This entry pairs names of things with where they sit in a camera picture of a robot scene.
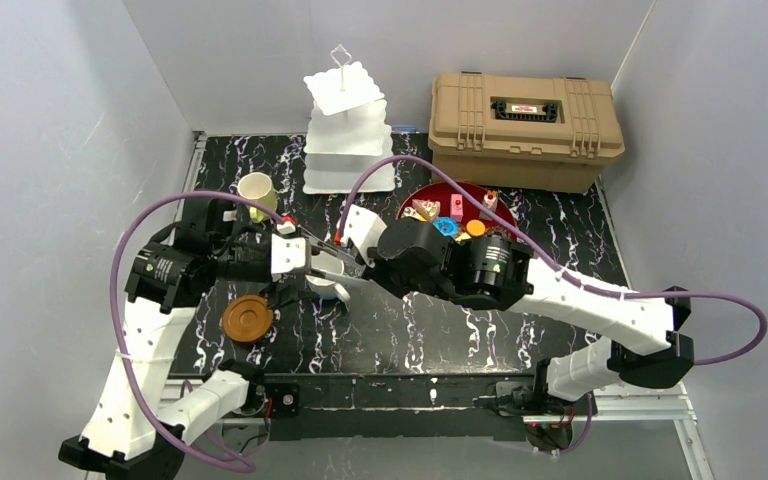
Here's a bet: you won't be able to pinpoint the blue frosted donut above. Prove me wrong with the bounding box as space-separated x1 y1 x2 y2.
433 217 460 238

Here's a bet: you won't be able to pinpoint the white three-tier cake stand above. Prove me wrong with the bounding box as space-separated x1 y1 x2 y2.
303 44 393 195

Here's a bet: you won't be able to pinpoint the silver metal tongs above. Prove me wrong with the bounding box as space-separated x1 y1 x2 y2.
299 227 371 288

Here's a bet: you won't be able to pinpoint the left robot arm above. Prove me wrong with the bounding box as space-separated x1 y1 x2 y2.
58 191 297 479

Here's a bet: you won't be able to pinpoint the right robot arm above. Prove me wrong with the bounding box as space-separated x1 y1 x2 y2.
360 218 695 406

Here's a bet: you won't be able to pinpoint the triangular sandwich cake slice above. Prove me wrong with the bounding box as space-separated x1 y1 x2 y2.
401 199 440 222

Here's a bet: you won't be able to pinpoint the brown wooden coaster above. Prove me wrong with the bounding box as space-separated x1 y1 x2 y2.
222 295 274 344

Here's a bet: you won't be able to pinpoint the orange round cookie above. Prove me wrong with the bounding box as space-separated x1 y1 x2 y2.
465 219 487 238

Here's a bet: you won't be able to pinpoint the pink cake block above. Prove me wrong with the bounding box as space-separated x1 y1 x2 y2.
449 194 464 222

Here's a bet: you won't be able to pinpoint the yellow-green cup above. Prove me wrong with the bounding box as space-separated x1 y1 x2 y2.
237 172 278 213

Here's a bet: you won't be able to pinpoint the red round tray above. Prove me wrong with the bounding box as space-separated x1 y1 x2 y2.
397 182 516 243

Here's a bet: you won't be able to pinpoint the white mug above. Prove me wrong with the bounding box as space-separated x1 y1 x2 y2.
306 253 351 306

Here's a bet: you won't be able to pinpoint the strawberry cream cake slice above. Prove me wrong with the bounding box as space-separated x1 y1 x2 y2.
482 190 498 212

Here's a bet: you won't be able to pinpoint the tan plastic toolbox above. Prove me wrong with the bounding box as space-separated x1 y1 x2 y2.
428 72 625 194

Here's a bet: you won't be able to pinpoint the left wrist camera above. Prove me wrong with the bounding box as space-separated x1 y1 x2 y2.
270 221 311 281

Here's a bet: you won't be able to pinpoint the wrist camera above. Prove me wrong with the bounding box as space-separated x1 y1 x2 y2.
335 205 387 267
270 221 311 281

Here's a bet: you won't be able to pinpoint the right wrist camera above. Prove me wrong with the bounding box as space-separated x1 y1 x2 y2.
335 205 387 267

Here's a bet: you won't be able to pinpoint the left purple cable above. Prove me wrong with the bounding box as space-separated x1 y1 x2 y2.
109 190 287 474

